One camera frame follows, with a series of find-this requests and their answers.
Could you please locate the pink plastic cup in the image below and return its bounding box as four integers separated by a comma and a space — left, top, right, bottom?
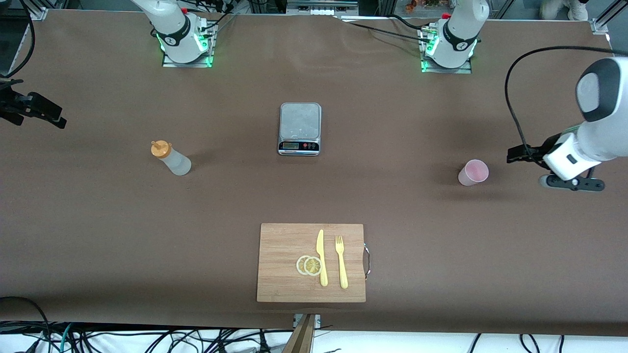
458, 159, 490, 187

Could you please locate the clear sauce bottle orange cap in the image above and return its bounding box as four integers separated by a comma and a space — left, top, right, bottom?
151, 140, 192, 177

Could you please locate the beige shoe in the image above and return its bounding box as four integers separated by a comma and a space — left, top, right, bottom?
567, 0, 595, 21
540, 0, 566, 19

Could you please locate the yellow plastic fork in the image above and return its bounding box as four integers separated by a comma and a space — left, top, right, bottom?
335, 235, 349, 289

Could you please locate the yellow plastic knife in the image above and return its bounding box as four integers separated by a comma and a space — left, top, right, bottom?
316, 229, 329, 287

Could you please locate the silver digital kitchen scale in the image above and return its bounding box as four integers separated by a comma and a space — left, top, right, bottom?
278, 102, 322, 157

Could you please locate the grey power strip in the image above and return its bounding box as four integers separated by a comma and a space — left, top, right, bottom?
286, 0, 360, 18

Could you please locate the wooden cutting board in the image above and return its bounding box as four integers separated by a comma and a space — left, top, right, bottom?
256, 223, 367, 303

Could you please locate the wooden beam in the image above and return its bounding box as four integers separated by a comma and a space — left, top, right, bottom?
282, 314, 316, 353

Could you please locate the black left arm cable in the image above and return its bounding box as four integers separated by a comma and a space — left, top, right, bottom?
505, 46, 628, 152

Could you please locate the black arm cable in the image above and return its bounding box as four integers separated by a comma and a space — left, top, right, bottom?
505, 46, 628, 152
0, 0, 36, 79

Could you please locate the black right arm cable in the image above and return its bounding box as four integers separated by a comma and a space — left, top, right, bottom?
0, 0, 36, 79

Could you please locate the aluminium frame profile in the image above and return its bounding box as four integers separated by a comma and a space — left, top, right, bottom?
591, 0, 628, 35
20, 0, 50, 21

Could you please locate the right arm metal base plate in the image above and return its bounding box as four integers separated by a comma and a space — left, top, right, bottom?
162, 49, 213, 68

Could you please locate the black cable loop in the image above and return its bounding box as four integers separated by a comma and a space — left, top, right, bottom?
0, 296, 52, 344

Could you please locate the black base power cable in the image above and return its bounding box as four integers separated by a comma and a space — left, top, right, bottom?
339, 14, 432, 45

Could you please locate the teal cable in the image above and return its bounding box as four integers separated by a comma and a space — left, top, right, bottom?
58, 323, 74, 353

